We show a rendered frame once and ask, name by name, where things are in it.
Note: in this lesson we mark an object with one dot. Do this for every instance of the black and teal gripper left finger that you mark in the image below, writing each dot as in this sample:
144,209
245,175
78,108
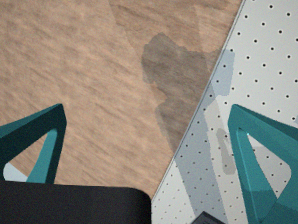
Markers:
16,136

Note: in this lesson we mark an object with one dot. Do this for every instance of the grey perforated base plate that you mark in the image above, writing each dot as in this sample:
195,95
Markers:
257,69

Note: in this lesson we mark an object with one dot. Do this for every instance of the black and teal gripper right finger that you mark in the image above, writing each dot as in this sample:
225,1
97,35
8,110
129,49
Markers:
258,196

